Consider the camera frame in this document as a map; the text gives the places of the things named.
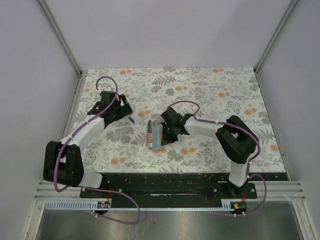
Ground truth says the purple cable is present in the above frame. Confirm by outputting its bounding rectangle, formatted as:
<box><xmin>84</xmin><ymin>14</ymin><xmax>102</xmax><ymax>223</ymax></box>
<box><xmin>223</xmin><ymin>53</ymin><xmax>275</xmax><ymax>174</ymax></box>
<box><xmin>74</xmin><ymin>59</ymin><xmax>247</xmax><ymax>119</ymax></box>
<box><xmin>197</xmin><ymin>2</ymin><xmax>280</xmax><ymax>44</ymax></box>
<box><xmin>53</xmin><ymin>75</ymin><xmax>142</xmax><ymax>225</ymax></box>
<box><xmin>167</xmin><ymin>100</ymin><xmax>268</xmax><ymax>217</ymax></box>

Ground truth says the left aluminium frame post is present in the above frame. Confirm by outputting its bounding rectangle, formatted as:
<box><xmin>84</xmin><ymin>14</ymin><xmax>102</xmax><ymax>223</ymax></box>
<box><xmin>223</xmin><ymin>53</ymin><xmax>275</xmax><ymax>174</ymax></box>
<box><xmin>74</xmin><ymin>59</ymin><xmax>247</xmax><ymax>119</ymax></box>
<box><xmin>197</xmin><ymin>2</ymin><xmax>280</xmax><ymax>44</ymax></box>
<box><xmin>36</xmin><ymin>0</ymin><xmax>83</xmax><ymax>76</ymax></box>

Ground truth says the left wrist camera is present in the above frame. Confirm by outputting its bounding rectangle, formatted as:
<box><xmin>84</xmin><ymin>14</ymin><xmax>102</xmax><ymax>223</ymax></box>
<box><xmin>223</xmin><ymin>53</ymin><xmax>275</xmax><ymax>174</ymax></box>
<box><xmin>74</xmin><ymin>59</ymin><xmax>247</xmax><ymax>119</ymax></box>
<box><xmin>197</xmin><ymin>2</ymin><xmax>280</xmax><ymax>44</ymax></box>
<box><xmin>103</xmin><ymin>85</ymin><xmax>114</xmax><ymax>92</ymax></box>

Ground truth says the light blue cleaning cloth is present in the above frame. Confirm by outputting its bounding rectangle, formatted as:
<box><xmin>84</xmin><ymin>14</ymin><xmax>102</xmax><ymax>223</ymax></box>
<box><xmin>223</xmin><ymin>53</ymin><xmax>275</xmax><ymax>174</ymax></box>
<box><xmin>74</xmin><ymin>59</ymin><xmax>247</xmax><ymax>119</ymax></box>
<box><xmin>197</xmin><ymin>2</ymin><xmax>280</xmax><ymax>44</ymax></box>
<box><xmin>151</xmin><ymin>124</ymin><xmax>162</xmax><ymax>152</ymax></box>

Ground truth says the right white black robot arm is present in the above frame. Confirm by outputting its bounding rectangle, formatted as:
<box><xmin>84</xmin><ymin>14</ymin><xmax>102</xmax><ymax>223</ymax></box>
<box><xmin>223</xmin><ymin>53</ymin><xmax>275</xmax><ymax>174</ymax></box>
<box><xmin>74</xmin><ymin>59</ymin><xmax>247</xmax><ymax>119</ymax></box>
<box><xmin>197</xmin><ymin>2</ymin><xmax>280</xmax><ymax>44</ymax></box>
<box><xmin>161</xmin><ymin>107</ymin><xmax>261</xmax><ymax>198</ymax></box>

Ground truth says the aluminium frame post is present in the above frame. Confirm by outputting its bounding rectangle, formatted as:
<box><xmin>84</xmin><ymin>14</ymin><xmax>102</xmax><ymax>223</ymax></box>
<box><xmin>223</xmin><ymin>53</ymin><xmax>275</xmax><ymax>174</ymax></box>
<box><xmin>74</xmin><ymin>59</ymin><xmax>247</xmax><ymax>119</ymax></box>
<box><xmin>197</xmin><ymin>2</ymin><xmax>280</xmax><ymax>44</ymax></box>
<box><xmin>36</xmin><ymin>0</ymin><xmax>83</xmax><ymax>76</ymax></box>
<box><xmin>253</xmin><ymin>0</ymin><xmax>300</xmax><ymax>75</ymax></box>

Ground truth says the floral pattern table mat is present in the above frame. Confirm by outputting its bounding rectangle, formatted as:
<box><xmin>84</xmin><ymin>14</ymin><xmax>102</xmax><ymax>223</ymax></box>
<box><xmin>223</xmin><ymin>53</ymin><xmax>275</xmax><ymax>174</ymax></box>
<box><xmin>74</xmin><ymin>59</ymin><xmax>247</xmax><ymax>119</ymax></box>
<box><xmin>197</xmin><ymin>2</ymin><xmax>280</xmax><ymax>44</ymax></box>
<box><xmin>72</xmin><ymin>67</ymin><xmax>285</xmax><ymax>173</ymax></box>

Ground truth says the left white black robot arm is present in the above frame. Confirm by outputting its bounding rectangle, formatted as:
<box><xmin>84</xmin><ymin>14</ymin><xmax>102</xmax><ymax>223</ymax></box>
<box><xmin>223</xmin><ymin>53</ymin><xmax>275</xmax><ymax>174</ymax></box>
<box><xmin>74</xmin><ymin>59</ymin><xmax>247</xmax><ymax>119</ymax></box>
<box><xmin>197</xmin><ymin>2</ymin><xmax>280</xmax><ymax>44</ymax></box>
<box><xmin>43</xmin><ymin>91</ymin><xmax>133</xmax><ymax>198</ymax></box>

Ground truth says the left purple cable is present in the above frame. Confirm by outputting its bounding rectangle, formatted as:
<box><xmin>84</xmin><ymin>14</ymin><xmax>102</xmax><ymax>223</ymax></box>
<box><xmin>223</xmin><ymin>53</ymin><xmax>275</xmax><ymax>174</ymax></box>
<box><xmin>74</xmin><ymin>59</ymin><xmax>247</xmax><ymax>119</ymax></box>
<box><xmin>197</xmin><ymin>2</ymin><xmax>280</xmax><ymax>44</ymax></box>
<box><xmin>53</xmin><ymin>75</ymin><xmax>142</xmax><ymax>225</ymax></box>

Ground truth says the white slotted cable duct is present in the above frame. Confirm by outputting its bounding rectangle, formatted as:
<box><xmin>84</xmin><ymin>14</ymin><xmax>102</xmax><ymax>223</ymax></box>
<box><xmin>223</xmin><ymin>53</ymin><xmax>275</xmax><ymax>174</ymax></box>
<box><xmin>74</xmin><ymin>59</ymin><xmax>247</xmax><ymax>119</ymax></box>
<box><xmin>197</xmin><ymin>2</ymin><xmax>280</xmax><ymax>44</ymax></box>
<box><xmin>45</xmin><ymin>195</ymin><xmax>234</xmax><ymax>211</ymax></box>

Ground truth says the right aluminium frame post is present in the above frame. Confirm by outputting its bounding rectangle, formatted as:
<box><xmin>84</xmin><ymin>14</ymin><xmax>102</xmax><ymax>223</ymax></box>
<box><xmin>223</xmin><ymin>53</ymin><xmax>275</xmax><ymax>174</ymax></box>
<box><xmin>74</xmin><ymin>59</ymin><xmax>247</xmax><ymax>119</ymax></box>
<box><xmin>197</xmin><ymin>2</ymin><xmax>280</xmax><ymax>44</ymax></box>
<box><xmin>253</xmin><ymin>0</ymin><xmax>300</xmax><ymax>75</ymax></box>

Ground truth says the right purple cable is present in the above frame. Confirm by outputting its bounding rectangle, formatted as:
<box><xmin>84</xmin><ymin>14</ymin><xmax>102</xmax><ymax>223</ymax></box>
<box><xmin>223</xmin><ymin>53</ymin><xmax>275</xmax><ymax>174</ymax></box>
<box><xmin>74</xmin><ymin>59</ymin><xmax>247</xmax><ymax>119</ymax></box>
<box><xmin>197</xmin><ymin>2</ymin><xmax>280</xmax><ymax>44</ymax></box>
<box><xmin>167</xmin><ymin>100</ymin><xmax>268</xmax><ymax>217</ymax></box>

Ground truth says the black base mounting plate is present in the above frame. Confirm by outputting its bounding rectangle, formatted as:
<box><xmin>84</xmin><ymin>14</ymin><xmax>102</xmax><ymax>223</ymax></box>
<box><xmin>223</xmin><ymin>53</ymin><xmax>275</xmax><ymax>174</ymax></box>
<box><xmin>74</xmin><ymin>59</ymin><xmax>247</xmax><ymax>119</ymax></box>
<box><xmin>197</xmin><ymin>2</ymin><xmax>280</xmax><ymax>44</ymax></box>
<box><xmin>80</xmin><ymin>173</ymin><xmax>258</xmax><ymax>203</ymax></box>

